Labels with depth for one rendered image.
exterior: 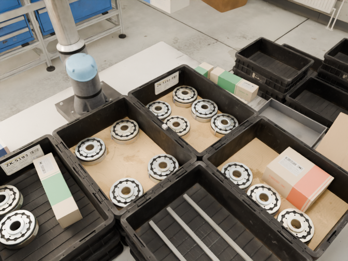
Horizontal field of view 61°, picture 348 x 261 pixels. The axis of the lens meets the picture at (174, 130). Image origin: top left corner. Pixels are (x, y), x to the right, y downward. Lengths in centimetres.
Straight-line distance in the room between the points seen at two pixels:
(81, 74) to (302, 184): 87
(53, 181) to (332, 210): 85
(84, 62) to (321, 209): 99
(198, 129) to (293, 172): 38
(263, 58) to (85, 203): 159
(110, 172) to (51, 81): 194
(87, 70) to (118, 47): 196
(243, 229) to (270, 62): 143
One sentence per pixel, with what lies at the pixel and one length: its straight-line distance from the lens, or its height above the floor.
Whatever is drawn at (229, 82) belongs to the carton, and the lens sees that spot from 148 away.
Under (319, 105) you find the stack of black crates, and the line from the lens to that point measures 210.
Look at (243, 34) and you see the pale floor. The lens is 343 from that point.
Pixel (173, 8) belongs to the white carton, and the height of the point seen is 106.
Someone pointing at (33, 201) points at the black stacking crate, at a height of 83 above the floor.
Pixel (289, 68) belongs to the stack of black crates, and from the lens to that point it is 214.
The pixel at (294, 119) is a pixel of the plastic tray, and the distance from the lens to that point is 144.
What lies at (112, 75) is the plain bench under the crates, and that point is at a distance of 161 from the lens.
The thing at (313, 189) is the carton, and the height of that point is 91.
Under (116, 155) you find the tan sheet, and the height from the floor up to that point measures 83.
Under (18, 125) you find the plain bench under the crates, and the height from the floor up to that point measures 70.
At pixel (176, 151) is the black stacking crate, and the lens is 98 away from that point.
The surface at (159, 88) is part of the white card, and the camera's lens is 121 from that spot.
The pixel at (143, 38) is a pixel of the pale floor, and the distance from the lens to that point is 329.
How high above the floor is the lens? 166
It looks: 48 degrees down
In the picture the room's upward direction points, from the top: straight up
